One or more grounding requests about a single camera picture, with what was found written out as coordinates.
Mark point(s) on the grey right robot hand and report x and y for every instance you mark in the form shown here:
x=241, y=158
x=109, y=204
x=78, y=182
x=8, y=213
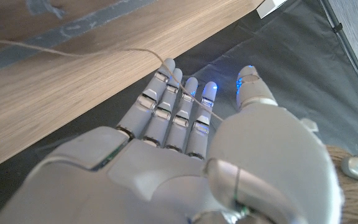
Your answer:
x=151, y=186

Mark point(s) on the black backdrop stand pole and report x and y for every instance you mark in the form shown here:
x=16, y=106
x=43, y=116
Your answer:
x=337, y=28

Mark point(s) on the white power strip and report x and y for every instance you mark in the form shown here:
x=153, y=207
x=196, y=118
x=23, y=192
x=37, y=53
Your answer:
x=269, y=7

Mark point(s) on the black backdrop curtain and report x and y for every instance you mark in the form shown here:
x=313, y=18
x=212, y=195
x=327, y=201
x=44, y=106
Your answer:
x=291, y=62

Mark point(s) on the jute twine strand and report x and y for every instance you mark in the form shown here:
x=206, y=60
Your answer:
x=11, y=43

